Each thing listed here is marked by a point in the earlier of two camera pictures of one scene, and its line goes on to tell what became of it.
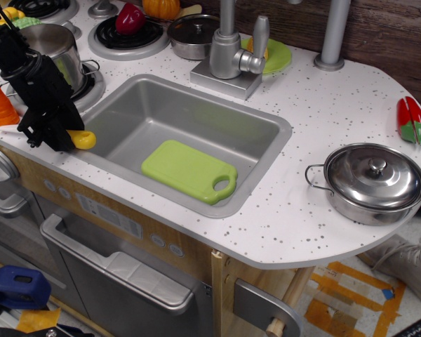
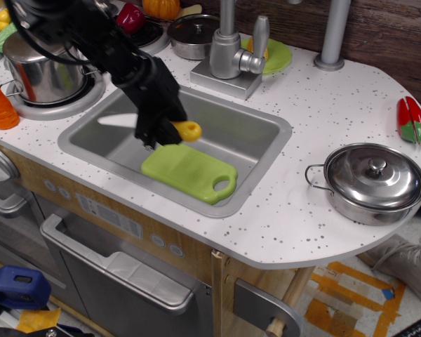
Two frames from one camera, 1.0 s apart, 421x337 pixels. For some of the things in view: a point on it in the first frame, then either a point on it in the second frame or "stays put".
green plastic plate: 278,57 stays put
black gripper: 43,90 → 157,97
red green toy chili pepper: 411,120 stays put
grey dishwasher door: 125,291 stays put
